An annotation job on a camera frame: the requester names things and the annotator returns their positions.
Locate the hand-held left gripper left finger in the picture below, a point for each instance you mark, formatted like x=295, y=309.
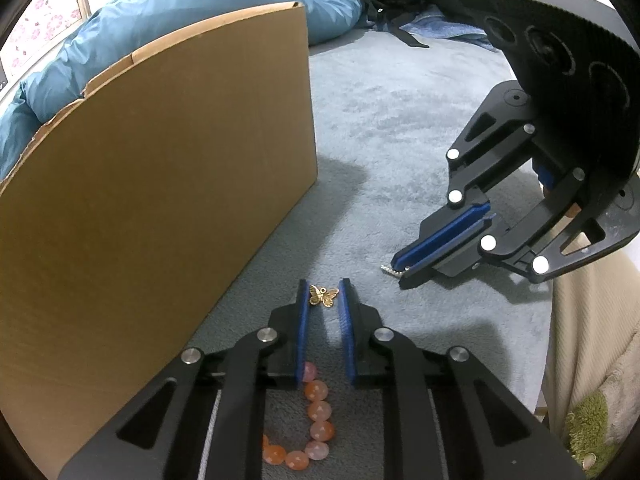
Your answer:
x=302, y=320

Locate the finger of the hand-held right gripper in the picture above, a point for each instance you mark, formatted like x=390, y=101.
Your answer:
x=460, y=257
x=440, y=232

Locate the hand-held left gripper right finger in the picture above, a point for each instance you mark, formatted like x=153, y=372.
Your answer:
x=346, y=330

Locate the gold butterfly pendant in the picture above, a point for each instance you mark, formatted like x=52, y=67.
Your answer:
x=322, y=296

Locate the small silver rhinestone pin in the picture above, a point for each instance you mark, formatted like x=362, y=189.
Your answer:
x=391, y=271

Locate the brown cardboard box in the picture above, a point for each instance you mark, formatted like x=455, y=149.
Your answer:
x=150, y=210

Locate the grey bed blanket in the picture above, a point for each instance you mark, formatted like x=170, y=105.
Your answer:
x=400, y=110

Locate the blue patterned cloth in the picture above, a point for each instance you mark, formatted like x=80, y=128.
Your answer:
x=450, y=25

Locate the person's beige trousers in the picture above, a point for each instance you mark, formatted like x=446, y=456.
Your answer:
x=590, y=335

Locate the cream fluffy top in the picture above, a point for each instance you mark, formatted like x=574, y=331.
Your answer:
x=610, y=410

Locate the blue duvet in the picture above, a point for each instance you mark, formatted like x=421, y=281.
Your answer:
x=200, y=0

